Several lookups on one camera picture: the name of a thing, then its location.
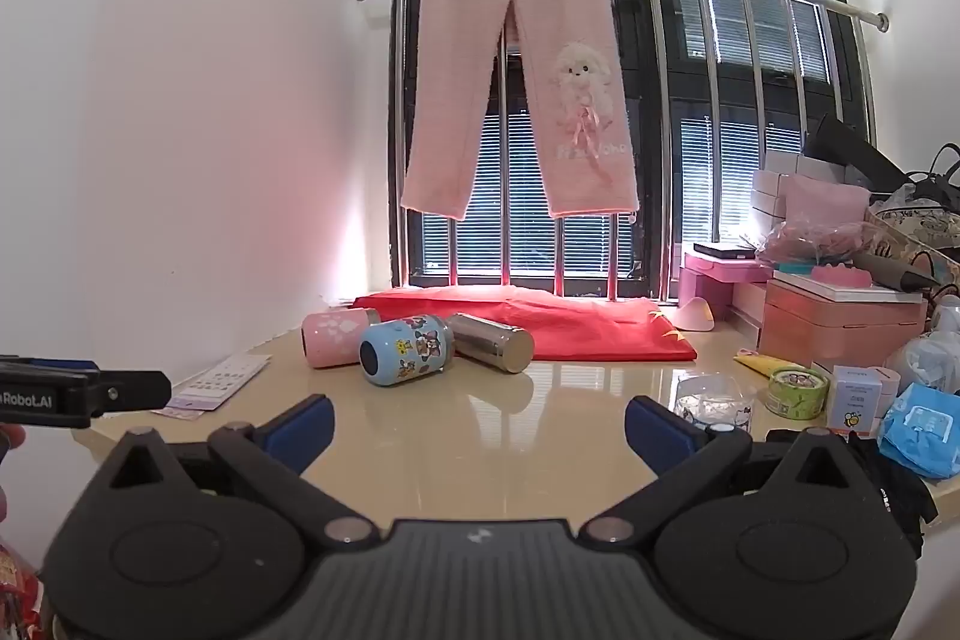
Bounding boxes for pink pants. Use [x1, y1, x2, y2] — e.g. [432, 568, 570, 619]
[399, 0, 641, 220]

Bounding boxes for stack of white boxes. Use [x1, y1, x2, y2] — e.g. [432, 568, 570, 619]
[751, 148, 827, 218]

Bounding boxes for clear bag with pink contents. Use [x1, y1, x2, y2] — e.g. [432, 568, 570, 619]
[756, 218, 872, 271]

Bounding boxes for blue cartoon cup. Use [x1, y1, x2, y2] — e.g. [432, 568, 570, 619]
[358, 314, 456, 387]

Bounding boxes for black handled bag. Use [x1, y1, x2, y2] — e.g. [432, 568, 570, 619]
[906, 143, 960, 208]

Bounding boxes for yellow tube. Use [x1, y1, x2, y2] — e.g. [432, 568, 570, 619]
[733, 347, 790, 381]

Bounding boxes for small pink stand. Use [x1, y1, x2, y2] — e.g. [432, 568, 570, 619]
[679, 250, 774, 320]

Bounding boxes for flat black device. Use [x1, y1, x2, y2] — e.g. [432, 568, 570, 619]
[693, 240, 756, 261]

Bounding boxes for pink paw print cup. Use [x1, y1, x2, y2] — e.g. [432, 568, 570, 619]
[301, 307, 382, 370]

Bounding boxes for red cloth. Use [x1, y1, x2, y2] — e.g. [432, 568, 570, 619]
[352, 290, 699, 363]

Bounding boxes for pink toy block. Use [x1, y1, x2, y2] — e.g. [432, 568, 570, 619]
[813, 262, 872, 289]

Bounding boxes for green round tin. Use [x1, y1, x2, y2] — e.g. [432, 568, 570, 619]
[764, 365, 830, 420]

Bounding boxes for pink fabric bag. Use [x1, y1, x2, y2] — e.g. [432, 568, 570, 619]
[775, 173, 872, 236]

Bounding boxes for flat white box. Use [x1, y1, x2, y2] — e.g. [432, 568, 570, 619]
[772, 268, 895, 302]

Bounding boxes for large pink box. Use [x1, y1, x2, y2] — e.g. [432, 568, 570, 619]
[760, 277, 929, 369]

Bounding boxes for person's left hand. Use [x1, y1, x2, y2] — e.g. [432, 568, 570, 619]
[0, 424, 26, 525]

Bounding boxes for small white box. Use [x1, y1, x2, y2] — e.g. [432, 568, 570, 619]
[828, 363, 902, 438]

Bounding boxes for red printed packet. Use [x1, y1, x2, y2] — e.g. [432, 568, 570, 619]
[0, 537, 47, 640]

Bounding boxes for stainless steel cup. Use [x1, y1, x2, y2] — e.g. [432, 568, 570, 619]
[447, 311, 536, 375]

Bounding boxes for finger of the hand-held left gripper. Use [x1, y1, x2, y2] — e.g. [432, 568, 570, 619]
[88, 371, 173, 418]
[0, 354, 101, 375]

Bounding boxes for clear plastic bag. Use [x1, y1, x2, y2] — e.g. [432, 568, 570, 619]
[884, 331, 960, 398]

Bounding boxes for clear glass dish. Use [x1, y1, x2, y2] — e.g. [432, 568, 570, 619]
[674, 373, 755, 435]

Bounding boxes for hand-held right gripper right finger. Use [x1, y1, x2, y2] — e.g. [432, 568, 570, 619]
[581, 395, 860, 547]

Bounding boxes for blue wet wipes packet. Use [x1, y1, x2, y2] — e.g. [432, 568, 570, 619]
[877, 382, 960, 480]

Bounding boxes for black hair tool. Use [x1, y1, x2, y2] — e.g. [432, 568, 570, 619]
[850, 251, 932, 294]

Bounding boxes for dark window with blinds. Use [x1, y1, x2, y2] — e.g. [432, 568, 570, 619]
[389, 0, 880, 305]

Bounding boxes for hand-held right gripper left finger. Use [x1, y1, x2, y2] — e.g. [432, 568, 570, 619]
[105, 394, 380, 547]

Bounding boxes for floral handbag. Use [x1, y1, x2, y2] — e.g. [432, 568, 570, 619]
[862, 203, 960, 290]

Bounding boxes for sticker sheet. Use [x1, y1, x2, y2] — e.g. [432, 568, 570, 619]
[150, 353, 272, 413]

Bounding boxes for black cloth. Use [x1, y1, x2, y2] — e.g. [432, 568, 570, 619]
[765, 428, 939, 560]

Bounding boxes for white shell-shaped object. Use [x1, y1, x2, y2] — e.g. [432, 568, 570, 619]
[667, 298, 716, 332]

